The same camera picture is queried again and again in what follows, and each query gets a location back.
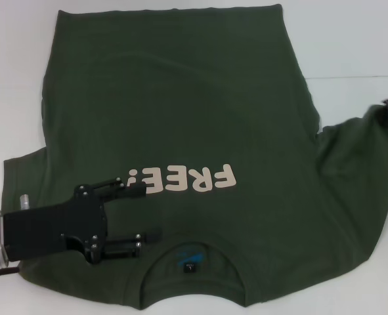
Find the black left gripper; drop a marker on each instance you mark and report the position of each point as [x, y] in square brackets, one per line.
[49, 229]

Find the dark green FREE t-shirt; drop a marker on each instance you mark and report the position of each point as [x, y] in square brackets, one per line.
[180, 115]

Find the silver left connector plug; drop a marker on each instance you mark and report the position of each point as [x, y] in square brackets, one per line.
[24, 201]

